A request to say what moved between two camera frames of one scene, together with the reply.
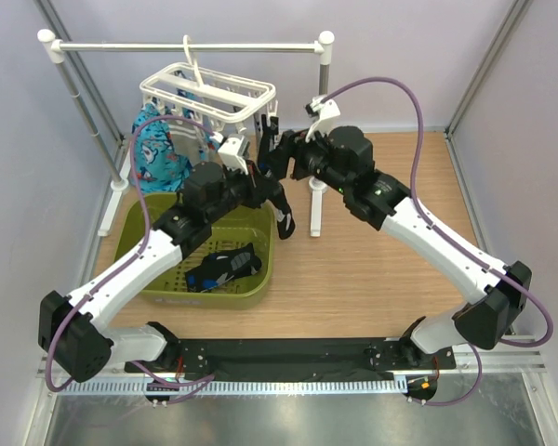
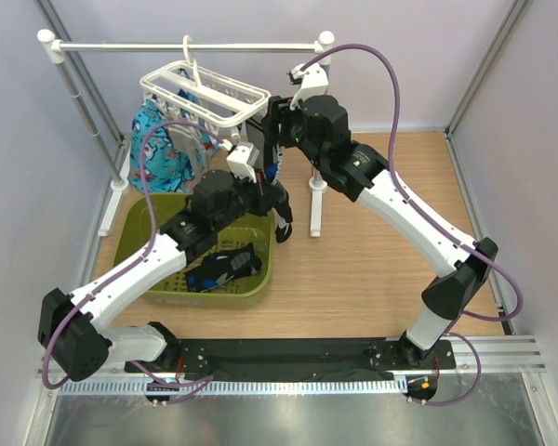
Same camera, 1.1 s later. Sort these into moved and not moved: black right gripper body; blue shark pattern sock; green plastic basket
Moved: black right gripper body
Not moved: blue shark pattern sock; green plastic basket
